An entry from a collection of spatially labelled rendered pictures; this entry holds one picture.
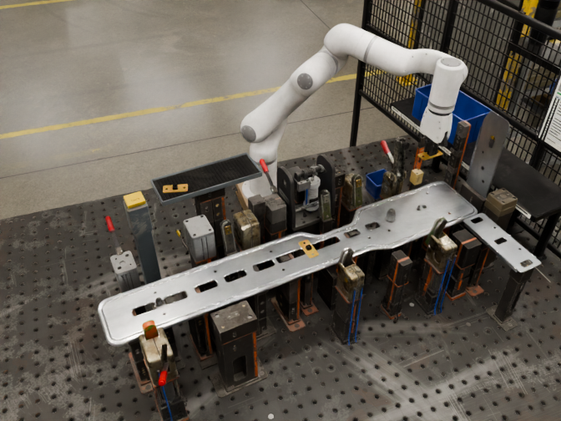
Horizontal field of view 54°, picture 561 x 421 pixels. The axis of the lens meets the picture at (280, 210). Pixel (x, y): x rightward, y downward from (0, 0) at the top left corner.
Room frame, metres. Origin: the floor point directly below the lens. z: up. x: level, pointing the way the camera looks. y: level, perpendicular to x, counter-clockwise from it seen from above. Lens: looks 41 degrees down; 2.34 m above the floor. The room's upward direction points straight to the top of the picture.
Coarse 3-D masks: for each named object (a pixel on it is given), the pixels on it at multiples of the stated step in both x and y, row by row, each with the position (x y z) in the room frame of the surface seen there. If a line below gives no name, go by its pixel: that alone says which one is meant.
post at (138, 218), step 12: (144, 204) 1.40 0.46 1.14; (132, 216) 1.37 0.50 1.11; (144, 216) 1.38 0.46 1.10; (132, 228) 1.36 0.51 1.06; (144, 228) 1.38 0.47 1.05; (144, 240) 1.38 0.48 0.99; (144, 252) 1.38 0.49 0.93; (144, 264) 1.37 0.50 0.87; (156, 264) 1.39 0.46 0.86; (144, 276) 1.38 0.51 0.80; (156, 276) 1.39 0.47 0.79
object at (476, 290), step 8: (480, 248) 1.40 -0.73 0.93; (488, 248) 1.41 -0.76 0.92; (480, 256) 1.40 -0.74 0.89; (480, 264) 1.41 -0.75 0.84; (472, 272) 1.41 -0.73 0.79; (480, 272) 1.41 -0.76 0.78; (472, 280) 1.40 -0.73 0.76; (472, 288) 1.40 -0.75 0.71; (480, 288) 1.40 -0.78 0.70; (472, 296) 1.37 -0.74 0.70
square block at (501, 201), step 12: (492, 192) 1.56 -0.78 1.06; (504, 192) 1.56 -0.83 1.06; (492, 204) 1.53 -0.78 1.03; (504, 204) 1.50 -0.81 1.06; (516, 204) 1.53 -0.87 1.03; (492, 216) 1.52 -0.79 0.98; (504, 216) 1.51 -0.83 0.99; (504, 228) 1.52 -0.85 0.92; (492, 252) 1.51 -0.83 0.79; (492, 264) 1.53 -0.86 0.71
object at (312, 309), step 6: (300, 252) 1.34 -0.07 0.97; (306, 276) 1.31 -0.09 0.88; (312, 276) 1.32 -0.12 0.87; (306, 282) 1.31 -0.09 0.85; (312, 282) 1.32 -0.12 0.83; (300, 288) 1.34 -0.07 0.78; (306, 288) 1.31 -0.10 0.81; (300, 294) 1.34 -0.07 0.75; (306, 294) 1.31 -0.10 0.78; (300, 300) 1.34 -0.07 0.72; (306, 300) 1.31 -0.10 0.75; (300, 306) 1.32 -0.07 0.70; (306, 306) 1.31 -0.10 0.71; (312, 306) 1.32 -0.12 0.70; (306, 312) 1.29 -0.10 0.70; (312, 312) 1.29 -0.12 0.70
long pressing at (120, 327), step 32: (416, 192) 1.63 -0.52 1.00; (448, 192) 1.63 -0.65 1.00; (352, 224) 1.45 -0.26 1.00; (384, 224) 1.45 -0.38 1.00; (416, 224) 1.45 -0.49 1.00; (448, 224) 1.46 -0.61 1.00; (256, 256) 1.29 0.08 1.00; (320, 256) 1.29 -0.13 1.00; (160, 288) 1.15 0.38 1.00; (192, 288) 1.15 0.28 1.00; (224, 288) 1.15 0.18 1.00; (256, 288) 1.15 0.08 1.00; (128, 320) 1.02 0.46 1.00; (160, 320) 1.02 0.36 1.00
